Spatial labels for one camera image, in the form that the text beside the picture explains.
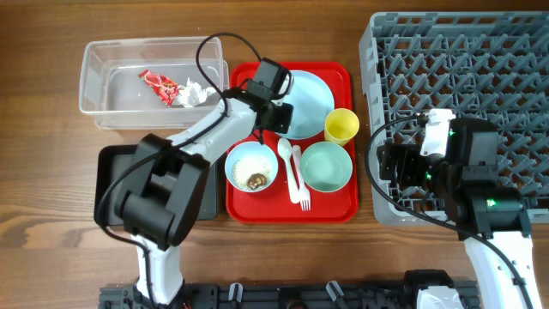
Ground light blue rice bowl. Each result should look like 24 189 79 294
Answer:
225 142 279 193

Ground red snack wrapper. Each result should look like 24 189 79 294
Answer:
138 70 181 106

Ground red serving tray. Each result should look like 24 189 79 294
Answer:
226 62 359 224

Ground mint green bowl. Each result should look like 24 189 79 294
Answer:
300 142 353 193

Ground clear plastic waste bin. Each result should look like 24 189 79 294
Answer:
79 36 228 130

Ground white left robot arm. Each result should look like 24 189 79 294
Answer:
94 76 293 308

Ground black food waste tray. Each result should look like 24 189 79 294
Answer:
94 145 224 227

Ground white plastic fork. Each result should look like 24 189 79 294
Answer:
293 145 311 211

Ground white napkin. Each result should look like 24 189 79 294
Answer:
172 78 215 108

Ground grey dishwasher rack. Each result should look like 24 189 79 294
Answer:
359 11 548 224

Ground yellow plastic cup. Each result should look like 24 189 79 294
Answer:
324 108 359 147

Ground white rice leftovers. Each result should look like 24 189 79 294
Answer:
232 157 273 191

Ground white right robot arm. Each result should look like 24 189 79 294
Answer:
366 118 542 308

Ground light blue plate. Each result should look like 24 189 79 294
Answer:
280 70 335 140

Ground white plastic spoon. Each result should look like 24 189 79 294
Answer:
277 137 299 203

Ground brown food piece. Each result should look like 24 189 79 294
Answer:
246 173 268 191

